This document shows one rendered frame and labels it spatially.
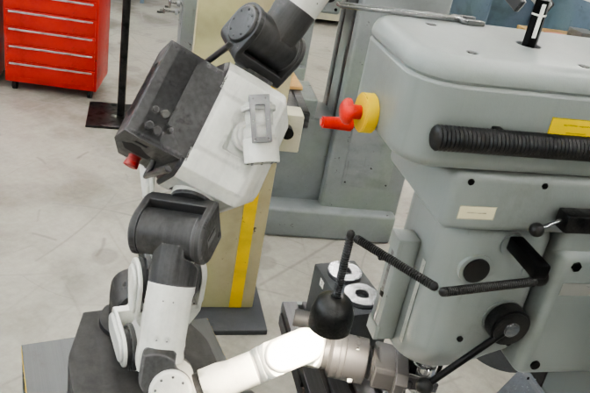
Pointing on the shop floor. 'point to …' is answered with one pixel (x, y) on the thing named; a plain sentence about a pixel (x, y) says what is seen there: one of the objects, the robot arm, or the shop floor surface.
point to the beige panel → (214, 311)
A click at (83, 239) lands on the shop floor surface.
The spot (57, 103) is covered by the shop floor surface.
